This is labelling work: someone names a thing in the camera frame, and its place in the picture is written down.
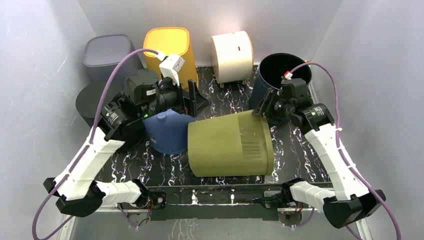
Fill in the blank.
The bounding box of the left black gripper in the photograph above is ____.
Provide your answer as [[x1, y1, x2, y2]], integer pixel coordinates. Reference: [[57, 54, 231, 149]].
[[141, 73, 212, 120]]

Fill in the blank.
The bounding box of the olive green mesh basket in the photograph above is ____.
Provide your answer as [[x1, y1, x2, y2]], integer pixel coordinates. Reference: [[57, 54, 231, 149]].
[[187, 110, 274, 178]]

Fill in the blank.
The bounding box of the dark navy bin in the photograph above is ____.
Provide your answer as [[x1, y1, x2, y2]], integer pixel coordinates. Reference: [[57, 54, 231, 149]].
[[249, 53, 314, 131]]

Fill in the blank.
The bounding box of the blue plastic bin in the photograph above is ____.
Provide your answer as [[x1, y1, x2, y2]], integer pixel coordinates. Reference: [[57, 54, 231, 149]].
[[143, 109, 196, 155]]

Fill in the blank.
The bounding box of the orange mesh waste basket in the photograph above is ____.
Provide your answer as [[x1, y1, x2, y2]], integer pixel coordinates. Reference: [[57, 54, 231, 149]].
[[143, 27, 199, 90]]

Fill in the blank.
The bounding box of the grey mesh waste basket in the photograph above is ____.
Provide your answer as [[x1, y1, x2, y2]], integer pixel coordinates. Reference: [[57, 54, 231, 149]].
[[83, 34, 144, 87]]

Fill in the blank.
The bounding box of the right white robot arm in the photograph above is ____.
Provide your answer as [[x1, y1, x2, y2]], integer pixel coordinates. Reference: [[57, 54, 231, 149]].
[[252, 78, 381, 229]]

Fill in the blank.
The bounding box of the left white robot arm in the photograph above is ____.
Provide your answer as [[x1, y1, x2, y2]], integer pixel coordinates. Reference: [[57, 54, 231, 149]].
[[43, 69, 209, 218]]

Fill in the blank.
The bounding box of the white curved plastic object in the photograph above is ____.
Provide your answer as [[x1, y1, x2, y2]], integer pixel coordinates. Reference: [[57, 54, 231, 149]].
[[211, 30, 254, 88]]

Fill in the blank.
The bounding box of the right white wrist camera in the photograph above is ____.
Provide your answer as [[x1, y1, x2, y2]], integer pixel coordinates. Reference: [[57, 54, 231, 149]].
[[284, 71, 293, 80]]

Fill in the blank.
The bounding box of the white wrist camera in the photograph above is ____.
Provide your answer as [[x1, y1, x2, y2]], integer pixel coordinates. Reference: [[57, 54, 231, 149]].
[[156, 50, 185, 87], [284, 71, 293, 80]]

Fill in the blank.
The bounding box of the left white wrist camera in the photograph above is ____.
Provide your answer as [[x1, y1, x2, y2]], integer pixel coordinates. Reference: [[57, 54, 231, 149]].
[[156, 50, 185, 87]]

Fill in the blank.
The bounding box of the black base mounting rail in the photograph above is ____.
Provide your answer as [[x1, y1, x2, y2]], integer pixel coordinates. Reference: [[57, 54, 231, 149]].
[[149, 183, 299, 221]]

